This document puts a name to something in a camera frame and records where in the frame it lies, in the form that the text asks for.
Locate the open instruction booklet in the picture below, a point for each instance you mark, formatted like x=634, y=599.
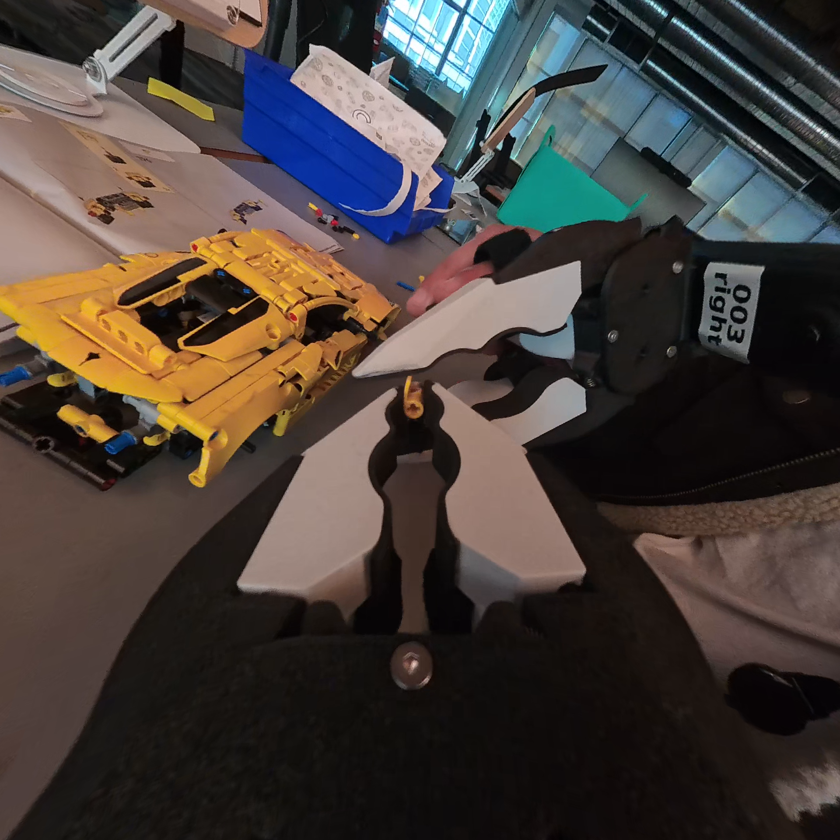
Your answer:
x=197, y=197

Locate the silver spiral air duct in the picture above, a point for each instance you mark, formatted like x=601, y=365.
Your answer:
x=787, y=33

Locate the small yellow connector brick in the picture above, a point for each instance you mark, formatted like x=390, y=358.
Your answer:
x=415, y=405

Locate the dark ceiling pipes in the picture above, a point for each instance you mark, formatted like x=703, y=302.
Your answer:
x=722, y=98

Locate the yellow paper strip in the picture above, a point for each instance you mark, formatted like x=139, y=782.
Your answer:
x=180, y=98

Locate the large paned window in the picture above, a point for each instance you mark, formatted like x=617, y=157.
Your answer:
x=446, y=39

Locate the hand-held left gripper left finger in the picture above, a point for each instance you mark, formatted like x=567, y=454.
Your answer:
x=308, y=525

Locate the wooden tilting book stand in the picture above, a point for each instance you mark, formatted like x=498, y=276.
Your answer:
x=518, y=108

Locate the instruction board on stand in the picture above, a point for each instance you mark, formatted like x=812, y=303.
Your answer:
x=39, y=82
x=197, y=8

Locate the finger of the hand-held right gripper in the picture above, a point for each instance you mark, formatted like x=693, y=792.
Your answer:
x=558, y=401
x=485, y=315

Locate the person's right hand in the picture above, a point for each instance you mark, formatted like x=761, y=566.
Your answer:
x=453, y=275

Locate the white patterned paper bag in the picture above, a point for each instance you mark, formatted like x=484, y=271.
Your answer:
x=367, y=111

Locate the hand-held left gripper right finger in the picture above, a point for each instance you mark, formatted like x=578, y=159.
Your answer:
x=512, y=525

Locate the small cluster of brick pieces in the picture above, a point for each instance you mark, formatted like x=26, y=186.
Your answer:
x=334, y=222

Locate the yellow toy brick car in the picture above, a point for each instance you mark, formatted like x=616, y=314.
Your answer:
x=98, y=289

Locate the person's right forearm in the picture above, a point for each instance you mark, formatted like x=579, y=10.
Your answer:
x=754, y=407

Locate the blue plastic bin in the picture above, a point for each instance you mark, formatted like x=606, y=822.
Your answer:
x=308, y=151

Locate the black monitor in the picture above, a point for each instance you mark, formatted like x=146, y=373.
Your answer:
x=328, y=26

